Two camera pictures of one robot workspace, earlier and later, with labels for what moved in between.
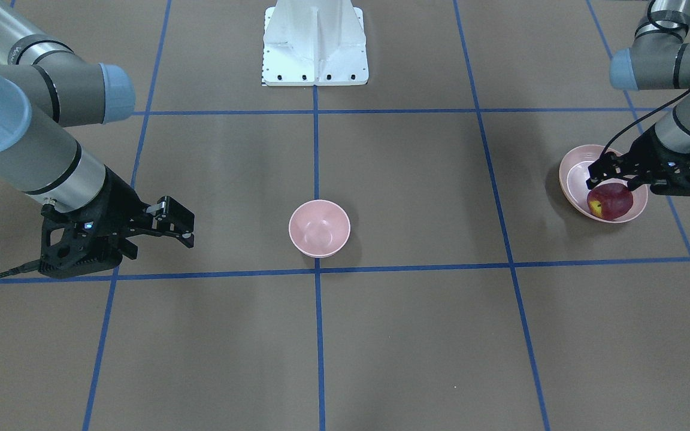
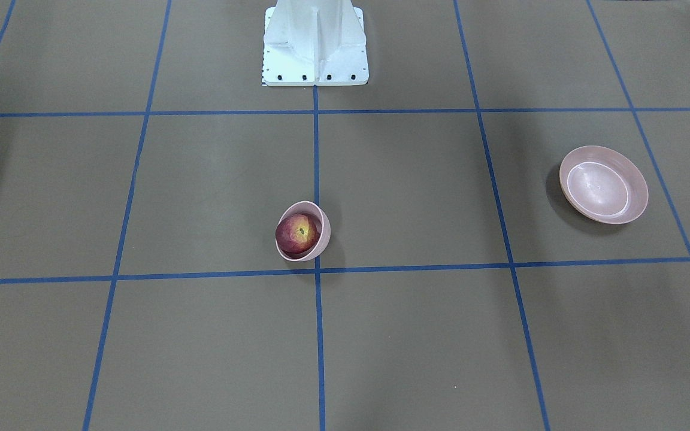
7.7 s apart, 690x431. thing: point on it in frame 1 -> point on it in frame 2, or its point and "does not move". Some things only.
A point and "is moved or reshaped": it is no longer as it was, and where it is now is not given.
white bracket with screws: [314, 42] does not move
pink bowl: [319, 228] is moved or reshaped
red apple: [610, 201] -> [297, 233]
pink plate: [574, 173] does not move
